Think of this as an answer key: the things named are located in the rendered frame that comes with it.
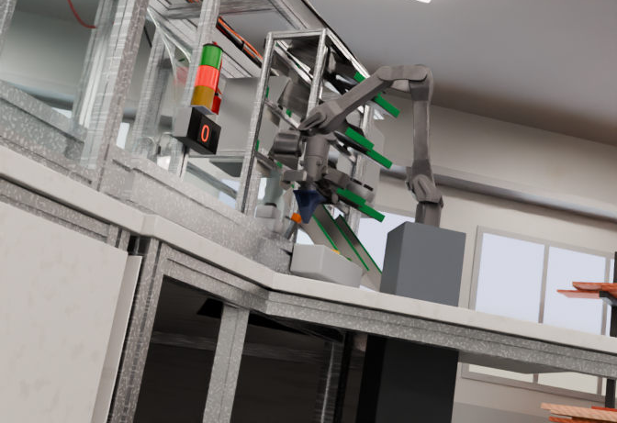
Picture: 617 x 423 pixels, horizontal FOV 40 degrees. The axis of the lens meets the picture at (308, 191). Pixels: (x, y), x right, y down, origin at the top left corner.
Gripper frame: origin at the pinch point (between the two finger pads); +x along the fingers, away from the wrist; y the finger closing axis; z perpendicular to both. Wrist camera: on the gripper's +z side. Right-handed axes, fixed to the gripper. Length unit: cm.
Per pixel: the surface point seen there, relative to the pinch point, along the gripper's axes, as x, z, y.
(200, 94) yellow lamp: -20.1, -20.5, -21.4
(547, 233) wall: -112, -34, 440
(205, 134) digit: -11.4, -18.9, -19.0
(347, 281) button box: 17.2, 15.0, -5.2
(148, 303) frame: 35, 15, -71
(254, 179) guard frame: -35, -69, 85
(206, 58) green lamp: -29.2, -21.0, -21.6
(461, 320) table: 25, 44, -18
